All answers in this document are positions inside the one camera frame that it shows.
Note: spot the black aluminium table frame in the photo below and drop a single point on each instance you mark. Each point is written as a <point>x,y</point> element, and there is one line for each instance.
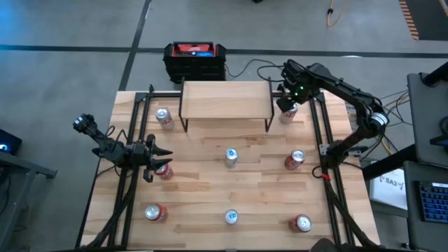
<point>164,94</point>

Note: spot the black device with blue light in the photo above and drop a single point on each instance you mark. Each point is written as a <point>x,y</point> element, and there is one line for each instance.
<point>10,143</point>

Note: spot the white SA3 sign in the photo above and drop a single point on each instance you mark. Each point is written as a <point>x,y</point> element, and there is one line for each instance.
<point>388,190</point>

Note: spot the grey metal table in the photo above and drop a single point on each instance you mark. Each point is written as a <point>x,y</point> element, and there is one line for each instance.
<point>35,168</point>

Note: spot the red strawberry Fanta can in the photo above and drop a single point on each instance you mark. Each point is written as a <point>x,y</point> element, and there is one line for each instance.
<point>165,173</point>
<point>155,213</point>

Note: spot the blue silver Red Bull can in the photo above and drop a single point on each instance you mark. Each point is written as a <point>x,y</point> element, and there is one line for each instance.
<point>231,159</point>
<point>231,216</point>

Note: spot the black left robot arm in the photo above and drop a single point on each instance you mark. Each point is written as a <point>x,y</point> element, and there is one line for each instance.
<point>105,145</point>

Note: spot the grey computer desk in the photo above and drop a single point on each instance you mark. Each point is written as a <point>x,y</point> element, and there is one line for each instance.
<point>411,210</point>

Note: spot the black table beam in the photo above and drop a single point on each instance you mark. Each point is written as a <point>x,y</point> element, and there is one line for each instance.
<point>388,162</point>

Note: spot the red and black Coca-Cola can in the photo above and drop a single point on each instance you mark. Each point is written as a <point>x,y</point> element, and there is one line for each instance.
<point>301,224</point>

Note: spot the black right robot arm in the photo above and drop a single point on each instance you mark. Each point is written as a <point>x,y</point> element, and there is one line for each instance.
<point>350,94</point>

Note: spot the black desk device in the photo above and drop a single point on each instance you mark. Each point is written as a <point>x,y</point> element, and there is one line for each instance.
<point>441,140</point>

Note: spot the wooden shelf with black legs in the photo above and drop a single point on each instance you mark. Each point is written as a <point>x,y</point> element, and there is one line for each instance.
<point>224,101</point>

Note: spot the silver Diet Coke can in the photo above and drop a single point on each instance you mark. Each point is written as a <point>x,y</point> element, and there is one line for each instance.
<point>288,118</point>
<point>164,119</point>

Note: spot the black backlit keyboard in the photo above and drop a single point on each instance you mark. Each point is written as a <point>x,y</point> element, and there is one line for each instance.
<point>434,203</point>

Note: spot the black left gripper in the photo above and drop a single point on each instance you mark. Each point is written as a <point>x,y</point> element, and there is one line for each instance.
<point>140,155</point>

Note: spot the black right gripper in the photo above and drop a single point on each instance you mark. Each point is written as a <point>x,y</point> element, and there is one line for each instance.
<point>297,84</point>

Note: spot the black mat with striped edge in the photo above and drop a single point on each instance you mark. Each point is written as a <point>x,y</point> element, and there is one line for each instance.
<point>430,17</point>

